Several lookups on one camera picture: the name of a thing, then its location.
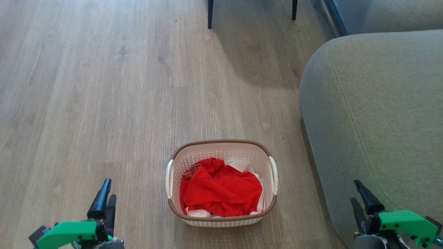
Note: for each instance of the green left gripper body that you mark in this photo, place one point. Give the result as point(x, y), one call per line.
point(67, 233)

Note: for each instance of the black furniture leg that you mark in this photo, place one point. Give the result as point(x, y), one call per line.
point(210, 14)
point(294, 9)

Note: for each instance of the white laundry basket brown rim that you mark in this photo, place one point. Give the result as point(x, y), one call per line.
point(221, 149)

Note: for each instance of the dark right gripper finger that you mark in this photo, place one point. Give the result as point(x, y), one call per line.
point(368, 200)
point(359, 214)

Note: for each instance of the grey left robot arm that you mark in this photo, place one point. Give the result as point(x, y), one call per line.
point(110, 245)

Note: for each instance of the grey sofa section blue base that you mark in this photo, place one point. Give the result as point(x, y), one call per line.
point(391, 14)

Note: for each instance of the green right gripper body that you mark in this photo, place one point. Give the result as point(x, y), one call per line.
point(406, 223)

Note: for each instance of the grey fabric sofa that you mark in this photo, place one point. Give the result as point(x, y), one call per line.
point(380, 114)

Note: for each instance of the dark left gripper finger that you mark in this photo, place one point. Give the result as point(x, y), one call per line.
point(99, 202)
point(110, 212)

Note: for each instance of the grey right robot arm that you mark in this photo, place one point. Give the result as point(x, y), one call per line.
point(370, 242)

